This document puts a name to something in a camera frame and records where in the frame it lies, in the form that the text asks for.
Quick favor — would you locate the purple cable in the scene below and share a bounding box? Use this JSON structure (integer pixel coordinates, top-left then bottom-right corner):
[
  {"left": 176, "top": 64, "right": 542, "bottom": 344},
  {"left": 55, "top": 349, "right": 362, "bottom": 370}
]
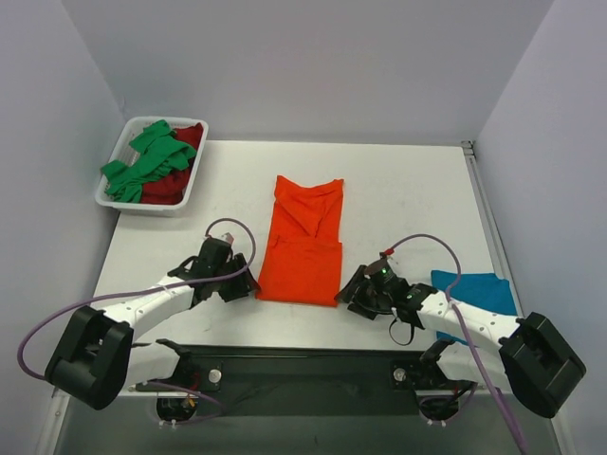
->
[
  {"left": 384, "top": 232, "right": 530, "bottom": 455},
  {"left": 16, "top": 217, "right": 260, "bottom": 426}
]

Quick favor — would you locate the aluminium frame rail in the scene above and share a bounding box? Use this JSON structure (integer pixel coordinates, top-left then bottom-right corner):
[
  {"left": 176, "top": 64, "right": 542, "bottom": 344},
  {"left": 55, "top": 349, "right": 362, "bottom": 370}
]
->
[{"left": 46, "top": 137, "right": 527, "bottom": 397}]

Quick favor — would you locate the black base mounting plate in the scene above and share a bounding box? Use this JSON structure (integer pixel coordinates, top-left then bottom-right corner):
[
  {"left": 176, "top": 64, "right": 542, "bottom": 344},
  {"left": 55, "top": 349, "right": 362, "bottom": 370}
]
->
[{"left": 136, "top": 345, "right": 473, "bottom": 417}]

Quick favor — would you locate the orange t shirt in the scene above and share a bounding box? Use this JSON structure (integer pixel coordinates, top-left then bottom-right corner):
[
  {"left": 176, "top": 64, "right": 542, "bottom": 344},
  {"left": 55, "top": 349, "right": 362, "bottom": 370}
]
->
[{"left": 256, "top": 175, "right": 344, "bottom": 307}]

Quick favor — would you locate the dark red t shirt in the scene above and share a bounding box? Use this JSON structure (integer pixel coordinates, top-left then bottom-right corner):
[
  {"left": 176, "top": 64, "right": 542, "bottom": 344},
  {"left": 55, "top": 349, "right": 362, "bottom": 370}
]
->
[{"left": 139, "top": 122, "right": 204, "bottom": 206}]

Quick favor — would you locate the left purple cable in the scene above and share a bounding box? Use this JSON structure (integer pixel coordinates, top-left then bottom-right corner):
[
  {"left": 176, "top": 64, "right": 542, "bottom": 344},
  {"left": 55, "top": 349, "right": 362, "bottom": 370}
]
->
[{"left": 16, "top": 217, "right": 260, "bottom": 426}]

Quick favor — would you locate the blue folded t shirt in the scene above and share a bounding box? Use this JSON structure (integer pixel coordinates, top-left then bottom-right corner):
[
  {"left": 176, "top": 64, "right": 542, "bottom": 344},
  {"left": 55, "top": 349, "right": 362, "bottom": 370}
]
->
[{"left": 431, "top": 269, "right": 518, "bottom": 340}]

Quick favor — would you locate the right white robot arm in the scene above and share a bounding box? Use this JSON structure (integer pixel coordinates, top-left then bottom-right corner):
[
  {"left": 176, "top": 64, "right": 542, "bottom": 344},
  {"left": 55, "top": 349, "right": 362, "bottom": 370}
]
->
[{"left": 335, "top": 258, "right": 586, "bottom": 418}]

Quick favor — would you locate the green t shirt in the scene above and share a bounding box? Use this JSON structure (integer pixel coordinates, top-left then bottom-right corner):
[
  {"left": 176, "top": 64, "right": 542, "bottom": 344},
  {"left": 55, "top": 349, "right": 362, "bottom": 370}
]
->
[{"left": 101, "top": 119, "right": 197, "bottom": 204}]

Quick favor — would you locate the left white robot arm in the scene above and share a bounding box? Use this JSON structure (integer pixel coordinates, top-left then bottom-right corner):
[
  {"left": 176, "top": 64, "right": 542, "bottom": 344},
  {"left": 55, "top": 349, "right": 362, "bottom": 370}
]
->
[{"left": 44, "top": 233, "right": 259, "bottom": 410}]

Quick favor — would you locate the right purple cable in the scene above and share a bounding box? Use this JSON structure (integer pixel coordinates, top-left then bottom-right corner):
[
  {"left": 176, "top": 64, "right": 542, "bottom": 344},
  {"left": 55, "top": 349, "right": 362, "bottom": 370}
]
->
[{"left": 384, "top": 232, "right": 530, "bottom": 455}]

